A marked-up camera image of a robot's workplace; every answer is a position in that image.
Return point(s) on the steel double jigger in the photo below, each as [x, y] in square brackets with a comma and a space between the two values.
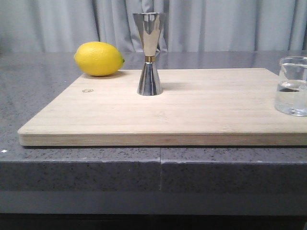
[149, 27]

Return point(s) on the clear glass measuring cup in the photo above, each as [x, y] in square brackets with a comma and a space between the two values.
[291, 92]

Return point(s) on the wooden cutting board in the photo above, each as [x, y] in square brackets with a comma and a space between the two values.
[198, 107]

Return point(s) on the yellow lemon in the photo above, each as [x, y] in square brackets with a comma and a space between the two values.
[98, 58]

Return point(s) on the grey curtain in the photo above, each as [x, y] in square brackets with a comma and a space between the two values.
[190, 25]

